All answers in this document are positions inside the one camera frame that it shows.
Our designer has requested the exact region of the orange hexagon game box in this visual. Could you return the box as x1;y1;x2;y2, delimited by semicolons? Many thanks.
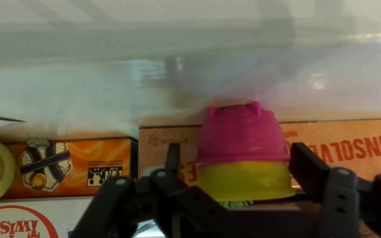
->
4;138;137;198

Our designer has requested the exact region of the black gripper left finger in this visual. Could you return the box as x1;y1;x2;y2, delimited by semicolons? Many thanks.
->
69;143;227;238

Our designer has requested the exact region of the orange board game box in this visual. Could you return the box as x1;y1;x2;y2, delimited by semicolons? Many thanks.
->
137;119;381;184

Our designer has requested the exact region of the Twister game box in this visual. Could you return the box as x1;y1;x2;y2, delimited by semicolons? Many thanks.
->
0;194;156;238

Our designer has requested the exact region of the yellow plastic bowl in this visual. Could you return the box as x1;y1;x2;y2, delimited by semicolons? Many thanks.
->
197;161;295;202

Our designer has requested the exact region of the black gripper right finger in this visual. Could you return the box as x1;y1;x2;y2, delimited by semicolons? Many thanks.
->
288;143;381;238

